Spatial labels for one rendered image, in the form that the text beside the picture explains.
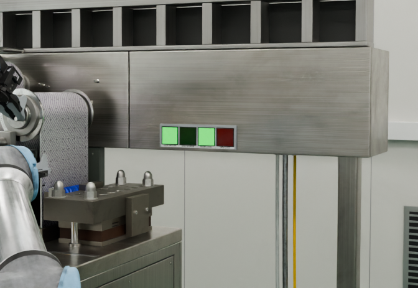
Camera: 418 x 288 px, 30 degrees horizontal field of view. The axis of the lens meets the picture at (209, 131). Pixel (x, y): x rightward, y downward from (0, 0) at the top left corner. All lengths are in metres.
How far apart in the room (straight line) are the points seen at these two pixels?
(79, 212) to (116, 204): 0.12
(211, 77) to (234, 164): 2.54
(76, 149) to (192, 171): 2.62
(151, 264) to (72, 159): 0.39
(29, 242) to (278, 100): 1.06
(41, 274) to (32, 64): 1.44
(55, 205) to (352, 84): 0.87
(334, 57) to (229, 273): 2.92
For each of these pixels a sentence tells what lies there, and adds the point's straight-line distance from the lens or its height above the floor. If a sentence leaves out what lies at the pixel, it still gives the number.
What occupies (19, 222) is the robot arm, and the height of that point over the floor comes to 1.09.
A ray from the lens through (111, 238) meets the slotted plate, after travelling 2.18.
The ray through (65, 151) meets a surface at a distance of 2.29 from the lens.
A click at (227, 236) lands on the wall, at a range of 4.87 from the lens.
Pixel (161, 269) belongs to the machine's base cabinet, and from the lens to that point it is 2.31.
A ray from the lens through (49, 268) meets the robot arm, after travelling 1.27.
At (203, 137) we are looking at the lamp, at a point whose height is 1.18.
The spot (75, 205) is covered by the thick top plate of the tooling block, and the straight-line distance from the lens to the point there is 2.10.
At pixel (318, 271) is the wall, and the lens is 4.72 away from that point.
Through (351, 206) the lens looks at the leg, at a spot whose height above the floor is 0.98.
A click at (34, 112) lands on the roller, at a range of 2.19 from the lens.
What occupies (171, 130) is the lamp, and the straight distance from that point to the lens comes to 2.34.
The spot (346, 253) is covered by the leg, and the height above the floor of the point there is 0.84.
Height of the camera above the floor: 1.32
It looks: 3 degrees down
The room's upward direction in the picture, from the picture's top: straight up
